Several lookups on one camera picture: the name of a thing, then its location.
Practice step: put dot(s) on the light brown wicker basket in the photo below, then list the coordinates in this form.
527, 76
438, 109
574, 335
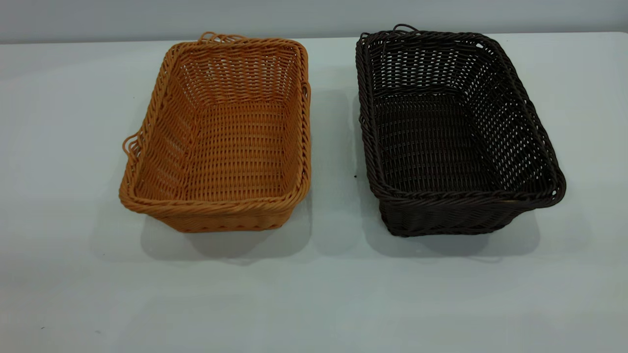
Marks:
235, 147

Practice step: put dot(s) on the dark brown wicker basket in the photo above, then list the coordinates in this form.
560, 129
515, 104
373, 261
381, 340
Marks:
431, 147

